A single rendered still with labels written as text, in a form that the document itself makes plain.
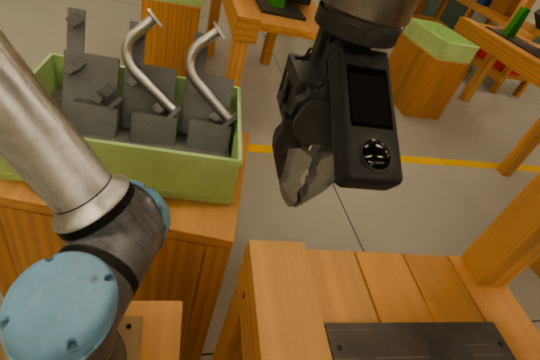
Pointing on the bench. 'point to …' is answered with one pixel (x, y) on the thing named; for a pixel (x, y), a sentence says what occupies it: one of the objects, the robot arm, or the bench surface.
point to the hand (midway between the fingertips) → (296, 202)
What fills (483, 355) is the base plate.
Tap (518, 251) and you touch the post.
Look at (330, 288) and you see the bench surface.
